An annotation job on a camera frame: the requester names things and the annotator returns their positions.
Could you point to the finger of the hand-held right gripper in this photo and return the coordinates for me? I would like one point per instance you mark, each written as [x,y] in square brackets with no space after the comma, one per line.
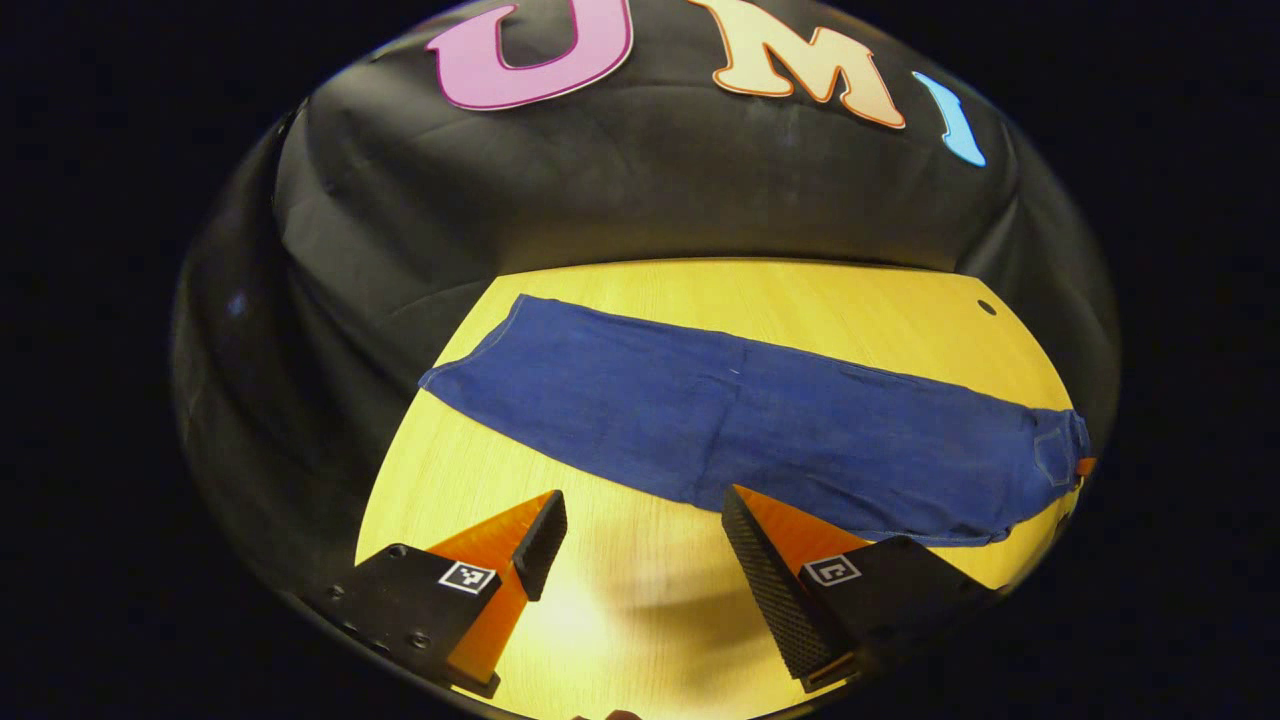
[1086,466]

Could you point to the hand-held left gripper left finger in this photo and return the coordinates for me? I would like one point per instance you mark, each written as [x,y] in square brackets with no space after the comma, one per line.
[542,545]

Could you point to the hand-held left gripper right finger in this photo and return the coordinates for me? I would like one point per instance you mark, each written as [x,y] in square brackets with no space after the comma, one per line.
[775,590]

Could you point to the black backdrop cloth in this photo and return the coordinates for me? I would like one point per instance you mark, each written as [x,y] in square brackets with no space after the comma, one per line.
[650,180]

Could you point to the blue denim jeans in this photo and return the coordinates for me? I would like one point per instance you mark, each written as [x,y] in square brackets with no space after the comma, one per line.
[700,420]

